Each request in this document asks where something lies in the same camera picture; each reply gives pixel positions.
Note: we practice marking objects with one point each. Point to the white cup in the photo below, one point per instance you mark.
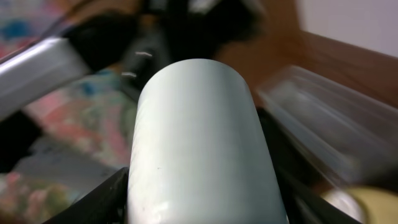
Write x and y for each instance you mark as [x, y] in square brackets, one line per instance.
[198, 152]

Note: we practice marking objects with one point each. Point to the yellow plate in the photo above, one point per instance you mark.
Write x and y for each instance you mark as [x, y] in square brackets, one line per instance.
[365, 204]

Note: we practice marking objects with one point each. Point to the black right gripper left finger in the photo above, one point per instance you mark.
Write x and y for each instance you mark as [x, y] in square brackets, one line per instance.
[105, 204]

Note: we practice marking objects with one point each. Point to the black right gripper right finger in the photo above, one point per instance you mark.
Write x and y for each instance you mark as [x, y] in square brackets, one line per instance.
[304, 206]

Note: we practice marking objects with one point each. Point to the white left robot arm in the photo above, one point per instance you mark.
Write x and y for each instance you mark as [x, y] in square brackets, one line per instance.
[53, 62]

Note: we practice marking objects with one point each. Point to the clear plastic bin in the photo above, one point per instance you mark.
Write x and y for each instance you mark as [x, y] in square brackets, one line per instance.
[351, 137]

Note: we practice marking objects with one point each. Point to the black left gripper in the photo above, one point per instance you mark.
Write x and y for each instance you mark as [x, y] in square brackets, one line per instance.
[158, 34]

